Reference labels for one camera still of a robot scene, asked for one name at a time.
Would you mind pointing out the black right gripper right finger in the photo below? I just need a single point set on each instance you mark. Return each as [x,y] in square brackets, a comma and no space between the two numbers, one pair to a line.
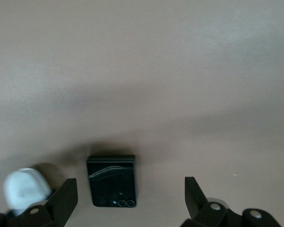
[203,212]

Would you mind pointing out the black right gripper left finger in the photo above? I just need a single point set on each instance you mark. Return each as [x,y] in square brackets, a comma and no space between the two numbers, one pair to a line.
[54,208]

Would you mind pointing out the white computer mouse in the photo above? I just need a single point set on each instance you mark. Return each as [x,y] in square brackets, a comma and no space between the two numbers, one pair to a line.
[26,186]

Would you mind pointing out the black flip phone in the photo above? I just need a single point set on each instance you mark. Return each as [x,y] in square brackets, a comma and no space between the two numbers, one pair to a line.
[111,184]

